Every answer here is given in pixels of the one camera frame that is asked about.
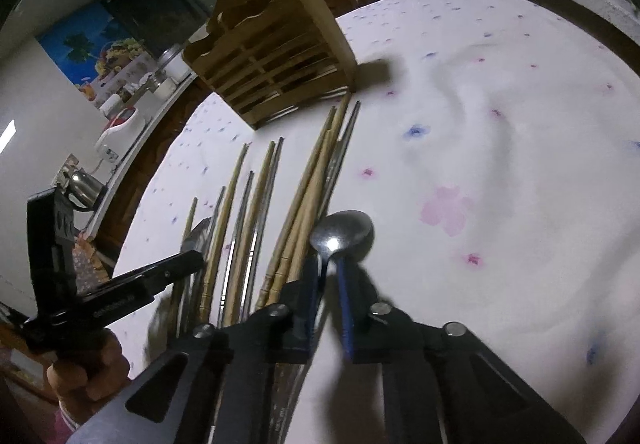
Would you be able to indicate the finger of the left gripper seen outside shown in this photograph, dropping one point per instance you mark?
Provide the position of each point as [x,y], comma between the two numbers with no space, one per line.
[139,287]

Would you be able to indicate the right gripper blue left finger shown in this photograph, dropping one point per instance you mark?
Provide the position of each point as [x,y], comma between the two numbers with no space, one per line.
[301,297]

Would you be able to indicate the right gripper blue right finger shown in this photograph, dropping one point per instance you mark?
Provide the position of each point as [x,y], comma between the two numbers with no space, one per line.
[357,293]

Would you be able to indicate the bamboo chopstick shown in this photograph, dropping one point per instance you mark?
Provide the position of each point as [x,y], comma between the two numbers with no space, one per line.
[233,299]
[296,204]
[215,247]
[296,247]

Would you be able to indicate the steel spoon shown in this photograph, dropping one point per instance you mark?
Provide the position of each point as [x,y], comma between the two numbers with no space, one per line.
[345,233]

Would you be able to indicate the steel chopstick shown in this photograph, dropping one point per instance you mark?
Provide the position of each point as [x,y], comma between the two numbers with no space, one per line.
[260,208]
[336,162]
[234,248]

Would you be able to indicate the left hand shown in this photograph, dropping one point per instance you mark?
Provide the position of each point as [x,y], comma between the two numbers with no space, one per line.
[81,393]

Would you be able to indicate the steel electric kettle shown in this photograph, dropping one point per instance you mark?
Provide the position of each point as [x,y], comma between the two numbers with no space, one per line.
[83,190]

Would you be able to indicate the white red rice cooker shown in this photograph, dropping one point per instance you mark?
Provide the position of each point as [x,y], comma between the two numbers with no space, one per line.
[121,132]

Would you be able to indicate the white floral tablecloth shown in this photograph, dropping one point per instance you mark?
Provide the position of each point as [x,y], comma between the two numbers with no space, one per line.
[497,152]

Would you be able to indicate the white pot with lid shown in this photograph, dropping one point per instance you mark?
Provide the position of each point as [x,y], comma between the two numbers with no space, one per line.
[173,65]

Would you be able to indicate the fruit beach poster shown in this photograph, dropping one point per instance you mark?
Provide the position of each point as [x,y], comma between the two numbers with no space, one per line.
[96,53]

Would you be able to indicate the wooden utensil holder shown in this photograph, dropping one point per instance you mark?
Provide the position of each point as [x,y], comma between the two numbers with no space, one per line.
[265,58]

